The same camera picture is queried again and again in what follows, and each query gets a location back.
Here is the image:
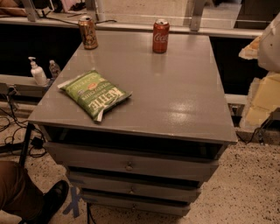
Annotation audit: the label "black leather shoe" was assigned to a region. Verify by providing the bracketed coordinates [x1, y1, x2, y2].
[18, 180, 69, 224]

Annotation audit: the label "white pump sanitizer bottle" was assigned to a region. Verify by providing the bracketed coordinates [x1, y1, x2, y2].
[28, 57, 47, 86]

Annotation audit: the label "blue tape cross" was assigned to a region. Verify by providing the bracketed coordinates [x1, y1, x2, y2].
[62, 178, 99, 219]

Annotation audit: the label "brown trouser leg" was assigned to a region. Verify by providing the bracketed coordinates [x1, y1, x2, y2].
[0, 161, 44, 221]

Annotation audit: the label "red coke can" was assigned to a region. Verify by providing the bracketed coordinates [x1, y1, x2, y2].
[152, 19, 170, 53]

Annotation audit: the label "gold patterned drink can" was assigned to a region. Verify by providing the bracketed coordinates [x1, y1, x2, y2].
[78, 16, 98, 50]

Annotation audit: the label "black floor cables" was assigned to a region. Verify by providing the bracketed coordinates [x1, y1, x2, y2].
[0, 87, 47, 158]

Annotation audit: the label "grey drawer cabinet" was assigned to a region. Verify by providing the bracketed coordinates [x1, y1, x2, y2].
[29, 31, 237, 216]

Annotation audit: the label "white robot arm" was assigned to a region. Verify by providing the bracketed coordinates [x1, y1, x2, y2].
[239, 12, 280, 73]

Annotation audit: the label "green jalapeno chip bag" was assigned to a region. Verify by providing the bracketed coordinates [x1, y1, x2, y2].
[58, 70, 132, 123]

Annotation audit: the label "small clear plastic bottle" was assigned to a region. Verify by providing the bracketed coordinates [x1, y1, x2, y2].
[49, 59, 61, 79]

